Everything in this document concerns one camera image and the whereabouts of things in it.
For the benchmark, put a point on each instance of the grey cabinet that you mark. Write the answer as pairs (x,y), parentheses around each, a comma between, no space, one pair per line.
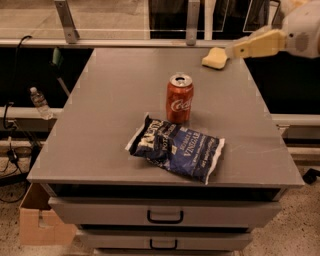
(85,155)

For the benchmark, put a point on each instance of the left metal bracket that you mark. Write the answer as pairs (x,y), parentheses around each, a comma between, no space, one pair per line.
(70,32)

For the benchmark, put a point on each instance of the metal bracket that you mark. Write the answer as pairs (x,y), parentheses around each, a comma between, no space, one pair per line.
(192,22)
(275,16)
(70,32)

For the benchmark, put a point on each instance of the grey top drawer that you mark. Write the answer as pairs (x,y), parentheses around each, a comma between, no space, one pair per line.
(164,212)

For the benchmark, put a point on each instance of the brown cardboard box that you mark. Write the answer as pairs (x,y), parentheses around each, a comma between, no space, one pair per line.
(39,224)

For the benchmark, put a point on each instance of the red coke can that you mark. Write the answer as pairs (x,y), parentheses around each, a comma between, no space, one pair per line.
(180,91)

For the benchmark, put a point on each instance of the grey drawer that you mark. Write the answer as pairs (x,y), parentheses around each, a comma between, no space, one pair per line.
(163,240)
(164,212)

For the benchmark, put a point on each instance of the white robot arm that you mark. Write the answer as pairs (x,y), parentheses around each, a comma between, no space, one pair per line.
(299,36)

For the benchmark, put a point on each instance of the middle metal bracket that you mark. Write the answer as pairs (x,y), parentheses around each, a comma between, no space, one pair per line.
(192,22)

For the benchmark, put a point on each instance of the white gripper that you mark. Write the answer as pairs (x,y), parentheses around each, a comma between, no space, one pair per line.
(301,36)

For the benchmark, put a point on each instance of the green handled tool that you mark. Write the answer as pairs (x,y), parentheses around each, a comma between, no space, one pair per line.
(56,63)

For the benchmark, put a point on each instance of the blue chip bag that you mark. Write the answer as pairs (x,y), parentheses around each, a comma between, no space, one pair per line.
(176,148)

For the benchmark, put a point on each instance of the clear plastic water bottle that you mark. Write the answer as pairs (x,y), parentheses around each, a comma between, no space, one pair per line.
(40,103)

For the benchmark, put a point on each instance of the right metal bracket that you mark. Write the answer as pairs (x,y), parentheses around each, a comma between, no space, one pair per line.
(275,16)

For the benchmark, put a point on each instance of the yellow sponge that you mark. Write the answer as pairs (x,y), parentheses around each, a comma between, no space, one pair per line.
(216,58)

